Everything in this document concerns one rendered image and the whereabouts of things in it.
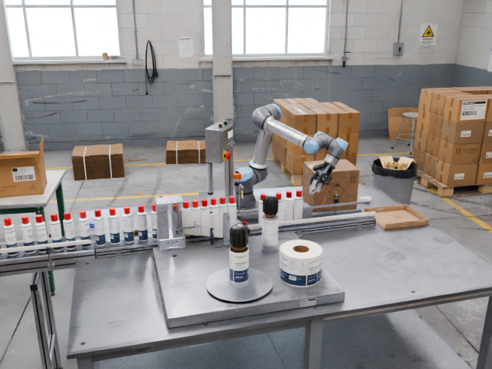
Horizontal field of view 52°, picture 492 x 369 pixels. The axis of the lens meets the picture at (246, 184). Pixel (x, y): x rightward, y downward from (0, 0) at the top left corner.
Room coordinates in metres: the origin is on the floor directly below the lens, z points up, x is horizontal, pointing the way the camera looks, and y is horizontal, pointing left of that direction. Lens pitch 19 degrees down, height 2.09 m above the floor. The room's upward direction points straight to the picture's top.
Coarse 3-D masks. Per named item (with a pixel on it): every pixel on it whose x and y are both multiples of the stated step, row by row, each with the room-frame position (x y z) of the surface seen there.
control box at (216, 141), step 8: (208, 128) 2.68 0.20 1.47; (216, 128) 2.68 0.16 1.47; (224, 128) 2.69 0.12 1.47; (208, 136) 2.66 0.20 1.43; (216, 136) 2.65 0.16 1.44; (224, 136) 2.67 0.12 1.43; (208, 144) 2.66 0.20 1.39; (216, 144) 2.65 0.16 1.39; (224, 144) 2.67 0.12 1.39; (208, 152) 2.67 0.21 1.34; (216, 152) 2.65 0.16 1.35; (224, 152) 2.67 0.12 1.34; (232, 152) 2.78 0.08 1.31; (208, 160) 2.67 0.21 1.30; (216, 160) 2.65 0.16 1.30; (224, 160) 2.66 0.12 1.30
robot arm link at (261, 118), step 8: (256, 112) 2.97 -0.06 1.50; (264, 112) 2.95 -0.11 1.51; (256, 120) 2.93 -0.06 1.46; (264, 120) 2.90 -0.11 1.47; (272, 120) 2.90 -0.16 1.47; (264, 128) 2.90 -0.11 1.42; (272, 128) 2.87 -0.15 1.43; (280, 128) 2.85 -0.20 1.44; (288, 128) 2.84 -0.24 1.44; (280, 136) 2.85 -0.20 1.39; (288, 136) 2.81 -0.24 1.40; (296, 136) 2.79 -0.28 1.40; (304, 136) 2.78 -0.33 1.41; (296, 144) 2.80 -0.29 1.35; (304, 144) 2.76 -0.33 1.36; (312, 144) 2.71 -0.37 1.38; (320, 144) 2.75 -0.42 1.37; (312, 152) 2.71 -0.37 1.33
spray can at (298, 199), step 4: (296, 192) 2.77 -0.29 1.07; (300, 192) 2.76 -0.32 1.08; (296, 196) 2.77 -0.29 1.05; (300, 196) 2.76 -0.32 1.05; (296, 200) 2.75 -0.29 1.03; (300, 200) 2.75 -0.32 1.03; (296, 204) 2.75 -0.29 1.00; (300, 204) 2.75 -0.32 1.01; (296, 208) 2.75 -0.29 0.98; (300, 208) 2.75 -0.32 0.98; (296, 212) 2.75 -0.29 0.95; (300, 212) 2.75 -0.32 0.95; (296, 216) 2.75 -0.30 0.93; (300, 216) 2.75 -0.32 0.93
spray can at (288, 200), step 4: (288, 192) 2.74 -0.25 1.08; (288, 196) 2.74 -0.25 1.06; (284, 200) 2.75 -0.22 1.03; (288, 200) 2.73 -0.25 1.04; (292, 200) 2.74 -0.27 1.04; (284, 204) 2.75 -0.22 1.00; (288, 204) 2.73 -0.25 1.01; (292, 204) 2.74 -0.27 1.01; (284, 208) 2.75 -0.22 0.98; (288, 208) 2.73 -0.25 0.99; (292, 208) 2.74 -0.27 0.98; (284, 212) 2.75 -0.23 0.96; (288, 212) 2.73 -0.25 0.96; (292, 212) 2.75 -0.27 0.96; (284, 216) 2.75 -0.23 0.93; (288, 216) 2.73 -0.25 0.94; (292, 216) 2.75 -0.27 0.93; (284, 220) 2.75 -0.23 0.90; (288, 220) 2.73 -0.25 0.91
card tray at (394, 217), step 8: (368, 208) 3.03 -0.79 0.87; (376, 208) 3.05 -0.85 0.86; (384, 208) 3.06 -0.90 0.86; (392, 208) 3.08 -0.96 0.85; (400, 208) 3.09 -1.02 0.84; (408, 208) 3.07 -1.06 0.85; (376, 216) 2.98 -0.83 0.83; (384, 216) 2.98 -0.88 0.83; (392, 216) 2.98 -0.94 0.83; (400, 216) 2.98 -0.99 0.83; (408, 216) 2.98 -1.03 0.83; (416, 216) 2.98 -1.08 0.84; (424, 216) 2.90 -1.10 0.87; (384, 224) 2.85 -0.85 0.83; (392, 224) 2.79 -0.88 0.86; (400, 224) 2.80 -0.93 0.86; (408, 224) 2.82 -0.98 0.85; (416, 224) 2.83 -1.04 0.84; (424, 224) 2.85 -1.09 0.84
